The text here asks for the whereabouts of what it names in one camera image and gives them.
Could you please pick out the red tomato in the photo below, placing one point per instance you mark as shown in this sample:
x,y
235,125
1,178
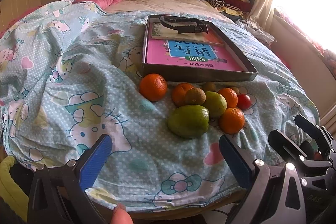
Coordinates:
x,y
244,102

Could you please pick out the white bed sheet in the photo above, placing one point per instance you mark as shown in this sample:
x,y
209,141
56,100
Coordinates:
x,y
193,7

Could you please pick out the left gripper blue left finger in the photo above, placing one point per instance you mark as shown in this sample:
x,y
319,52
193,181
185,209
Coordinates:
x,y
57,195

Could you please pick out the grey cardboard box tray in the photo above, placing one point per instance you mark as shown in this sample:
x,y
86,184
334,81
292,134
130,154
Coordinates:
x,y
215,37

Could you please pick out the large green mango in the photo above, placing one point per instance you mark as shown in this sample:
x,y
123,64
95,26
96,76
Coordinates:
x,y
189,121

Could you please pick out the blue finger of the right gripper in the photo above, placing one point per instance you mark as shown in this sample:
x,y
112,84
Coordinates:
x,y
284,146
323,139

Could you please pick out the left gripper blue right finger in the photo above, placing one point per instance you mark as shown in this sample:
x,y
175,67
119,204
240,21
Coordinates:
x,y
273,193

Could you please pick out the black gripper part in tray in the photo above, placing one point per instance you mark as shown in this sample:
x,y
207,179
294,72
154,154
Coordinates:
x,y
184,25

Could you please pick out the small brown kiwi right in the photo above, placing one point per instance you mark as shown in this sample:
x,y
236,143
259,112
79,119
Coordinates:
x,y
236,90

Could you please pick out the brown kiwi back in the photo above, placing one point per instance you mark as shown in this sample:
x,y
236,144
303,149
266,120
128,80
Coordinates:
x,y
209,87

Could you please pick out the pink chinese workbook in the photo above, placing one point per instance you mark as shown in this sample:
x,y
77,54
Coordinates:
x,y
192,54

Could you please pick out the brown kiwi front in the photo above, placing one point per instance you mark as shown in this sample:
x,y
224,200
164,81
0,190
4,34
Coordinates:
x,y
195,96

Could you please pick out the small green mango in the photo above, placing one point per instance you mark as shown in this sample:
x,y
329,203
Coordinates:
x,y
215,103

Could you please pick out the orange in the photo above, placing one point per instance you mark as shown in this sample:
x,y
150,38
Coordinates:
x,y
232,121
179,92
153,87
230,96

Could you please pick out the left hand with red nails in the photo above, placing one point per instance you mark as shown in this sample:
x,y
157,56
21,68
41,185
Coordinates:
x,y
120,215

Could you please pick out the hello kitty blue quilt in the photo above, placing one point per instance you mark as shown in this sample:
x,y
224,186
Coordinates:
x,y
68,75

